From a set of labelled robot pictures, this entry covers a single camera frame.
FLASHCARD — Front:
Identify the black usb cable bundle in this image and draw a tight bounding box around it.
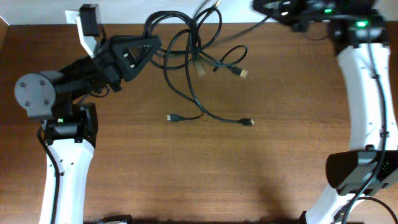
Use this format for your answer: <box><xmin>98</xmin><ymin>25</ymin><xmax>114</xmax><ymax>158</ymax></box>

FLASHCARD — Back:
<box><xmin>142</xmin><ymin>0</ymin><xmax>271</xmax><ymax>127</ymax></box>

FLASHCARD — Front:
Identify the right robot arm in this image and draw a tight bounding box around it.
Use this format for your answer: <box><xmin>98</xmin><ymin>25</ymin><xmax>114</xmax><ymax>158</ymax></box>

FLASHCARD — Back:
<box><xmin>252</xmin><ymin>0</ymin><xmax>397</xmax><ymax>223</ymax></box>

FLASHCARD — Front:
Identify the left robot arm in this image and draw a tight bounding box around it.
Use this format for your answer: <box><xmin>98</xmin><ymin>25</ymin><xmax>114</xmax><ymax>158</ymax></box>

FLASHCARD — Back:
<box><xmin>14</xmin><ymin>35</ymin><xmax>162</xmax><ymax>223</ymax></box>

